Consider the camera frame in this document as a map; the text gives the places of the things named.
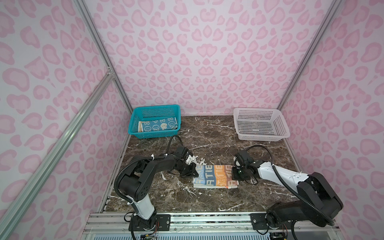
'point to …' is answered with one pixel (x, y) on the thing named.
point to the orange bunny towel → (140, 127)
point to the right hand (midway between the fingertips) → (233, 175)
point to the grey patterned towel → (214, 176)
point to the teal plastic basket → (143, 113)
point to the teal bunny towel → (158, 125)
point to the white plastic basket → (260, 124)
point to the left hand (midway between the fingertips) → (198, 173)
